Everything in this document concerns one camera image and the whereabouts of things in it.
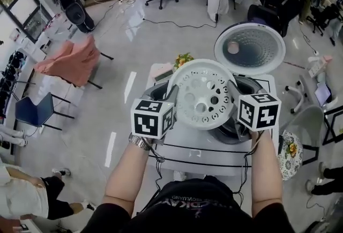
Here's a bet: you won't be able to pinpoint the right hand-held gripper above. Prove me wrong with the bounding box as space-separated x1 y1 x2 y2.
227 78 282 145

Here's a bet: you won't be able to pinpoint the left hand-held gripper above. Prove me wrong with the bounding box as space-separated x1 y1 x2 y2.
130 84 180 146

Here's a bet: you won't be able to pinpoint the white steamer tray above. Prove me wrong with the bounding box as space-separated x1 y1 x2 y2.
166 58 238 131

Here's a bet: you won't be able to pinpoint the person's right forearm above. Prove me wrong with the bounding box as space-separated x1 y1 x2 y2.
250 130 285 219

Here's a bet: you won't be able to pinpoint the person's left forearm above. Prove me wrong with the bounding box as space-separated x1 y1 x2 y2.
103 143 151 214

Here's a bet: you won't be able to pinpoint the pink digital clock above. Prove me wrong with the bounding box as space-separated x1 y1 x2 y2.
151 62 175 83

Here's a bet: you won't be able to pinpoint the potted orange flowers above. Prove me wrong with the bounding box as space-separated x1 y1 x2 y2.
173 52 196 70

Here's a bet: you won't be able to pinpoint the dark blue rice cooker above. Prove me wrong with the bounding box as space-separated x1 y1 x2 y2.
208 20 287 145

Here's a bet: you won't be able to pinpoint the silver wristwatch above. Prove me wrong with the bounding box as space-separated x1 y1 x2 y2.
128 132 151 152

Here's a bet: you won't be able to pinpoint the white office chair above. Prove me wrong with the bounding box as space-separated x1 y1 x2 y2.
284 73 339 115

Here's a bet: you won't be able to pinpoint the pale moulded chair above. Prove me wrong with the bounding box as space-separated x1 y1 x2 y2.
278 104 326 166

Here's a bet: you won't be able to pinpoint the small orange flower bunch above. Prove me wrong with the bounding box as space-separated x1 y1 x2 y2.
286 142 299 156

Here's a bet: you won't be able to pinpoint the white and pink carton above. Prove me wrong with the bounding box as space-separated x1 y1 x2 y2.
307 55 334 79

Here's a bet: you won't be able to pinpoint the purple flat pad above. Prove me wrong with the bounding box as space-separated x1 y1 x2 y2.
314 83 333 107

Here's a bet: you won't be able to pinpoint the black framed desk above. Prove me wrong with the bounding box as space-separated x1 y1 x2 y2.
321 105 343 146

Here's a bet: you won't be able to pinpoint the floral patterned stool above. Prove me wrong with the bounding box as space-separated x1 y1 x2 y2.
277 131 304 182

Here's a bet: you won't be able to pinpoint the pink cloth covered chair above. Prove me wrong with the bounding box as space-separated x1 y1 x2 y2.
33 35 115 90

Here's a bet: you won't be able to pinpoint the dark oval worn device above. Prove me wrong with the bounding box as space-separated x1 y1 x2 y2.
65 2 87 27

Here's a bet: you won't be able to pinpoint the person's black t-shirt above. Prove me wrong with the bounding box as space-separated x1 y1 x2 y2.
80 175 295 233

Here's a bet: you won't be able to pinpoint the blue chair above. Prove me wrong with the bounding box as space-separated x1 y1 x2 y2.
14 92 76 131

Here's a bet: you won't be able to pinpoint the row of black headsets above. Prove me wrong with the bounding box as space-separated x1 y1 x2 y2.
0 49 27 118

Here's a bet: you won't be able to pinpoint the black framed window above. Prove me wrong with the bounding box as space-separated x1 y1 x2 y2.
0 0 54 44

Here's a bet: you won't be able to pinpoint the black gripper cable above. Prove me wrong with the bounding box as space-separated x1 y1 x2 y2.
233 132 265 202
146 143 166 200

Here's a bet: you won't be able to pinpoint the black floor cable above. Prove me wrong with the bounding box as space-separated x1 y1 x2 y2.
143 12 218 27

